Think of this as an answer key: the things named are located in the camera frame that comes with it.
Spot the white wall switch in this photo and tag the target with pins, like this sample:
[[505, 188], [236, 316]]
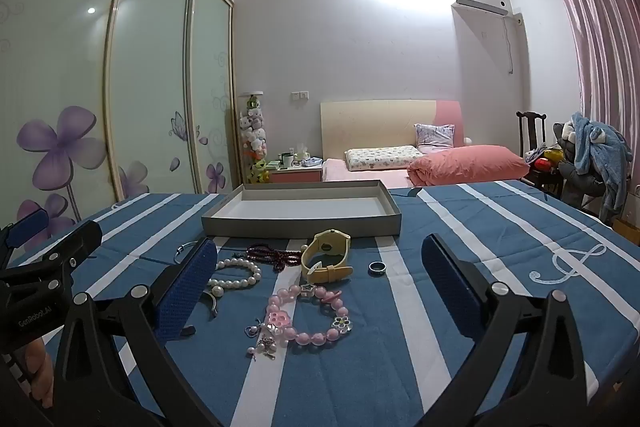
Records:
[[300, 95]]

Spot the white mug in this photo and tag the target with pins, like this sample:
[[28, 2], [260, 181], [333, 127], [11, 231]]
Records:
[[287, 160]]

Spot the floral sliding wardrobe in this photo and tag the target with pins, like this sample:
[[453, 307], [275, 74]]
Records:
[[150, 57]]

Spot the person's left hand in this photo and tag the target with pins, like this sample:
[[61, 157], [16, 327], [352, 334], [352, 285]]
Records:
[[40, 372]]

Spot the blue striped tablecloth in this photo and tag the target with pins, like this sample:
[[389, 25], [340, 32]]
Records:
[[500, 257]]

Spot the thin silver bangle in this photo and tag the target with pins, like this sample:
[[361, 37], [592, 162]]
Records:
[[186, 245]]

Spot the grey padded seat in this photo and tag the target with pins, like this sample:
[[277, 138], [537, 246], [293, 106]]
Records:
[[575, 182]]

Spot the cardboard box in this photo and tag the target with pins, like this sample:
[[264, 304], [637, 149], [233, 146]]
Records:
[[627, 229]]

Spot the grey cardboard tray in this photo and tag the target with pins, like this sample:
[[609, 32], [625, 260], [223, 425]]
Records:
[[300, 207]]

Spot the red yellow toy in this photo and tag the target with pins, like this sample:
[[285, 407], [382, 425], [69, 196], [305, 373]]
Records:
[[547, 157]]

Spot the tissue box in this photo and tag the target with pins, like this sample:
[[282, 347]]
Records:
[[302, 155]]

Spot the dark wooden chair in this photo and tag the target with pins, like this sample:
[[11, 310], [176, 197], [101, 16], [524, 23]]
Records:
[[530, 127]]

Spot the hanging stack of plush toys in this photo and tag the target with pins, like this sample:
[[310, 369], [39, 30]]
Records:
[[252, 132]]

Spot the air conditioner pipe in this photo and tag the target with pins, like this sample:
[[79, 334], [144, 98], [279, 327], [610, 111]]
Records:
[[511, 47]]

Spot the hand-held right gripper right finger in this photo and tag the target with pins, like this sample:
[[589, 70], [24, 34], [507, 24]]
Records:
[[445, 277]]

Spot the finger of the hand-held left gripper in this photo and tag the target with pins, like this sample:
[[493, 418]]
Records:
[[75, 239], [30, 224]]

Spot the bed with cream pink headboard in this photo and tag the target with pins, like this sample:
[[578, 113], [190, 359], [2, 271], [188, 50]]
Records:
[[370, 122]]

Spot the lilac pillow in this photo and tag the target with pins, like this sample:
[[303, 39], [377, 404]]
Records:
[[435, 138]]

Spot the white floral pillow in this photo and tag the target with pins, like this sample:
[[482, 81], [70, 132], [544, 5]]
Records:
[[380, 158]]

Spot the pink nightstand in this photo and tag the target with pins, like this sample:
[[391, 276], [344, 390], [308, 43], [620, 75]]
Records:
[[295, 175]]

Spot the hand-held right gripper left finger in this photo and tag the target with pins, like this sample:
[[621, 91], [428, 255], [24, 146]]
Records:
[[187, 287]]

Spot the pink curtain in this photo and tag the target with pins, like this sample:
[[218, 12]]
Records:
[[600, 32]]

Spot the coral pink pillow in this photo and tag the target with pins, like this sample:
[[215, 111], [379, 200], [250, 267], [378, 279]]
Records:
[[465, 167]]

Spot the blue fleece garment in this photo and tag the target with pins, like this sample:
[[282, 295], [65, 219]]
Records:
[[595, 147]]

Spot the cream wristwatch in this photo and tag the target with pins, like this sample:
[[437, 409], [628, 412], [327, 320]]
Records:
[[330, 238]]

